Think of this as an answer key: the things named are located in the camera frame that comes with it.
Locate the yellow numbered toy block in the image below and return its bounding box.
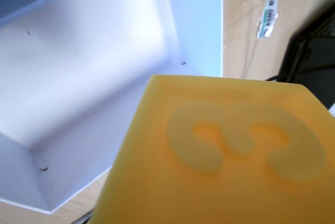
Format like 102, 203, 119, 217
90, 74, 335, 224

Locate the white open cardboard box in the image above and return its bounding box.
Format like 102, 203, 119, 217
0, 0, 225, 215

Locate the black device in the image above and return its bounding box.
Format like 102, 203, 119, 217
263, 0, 335, 118

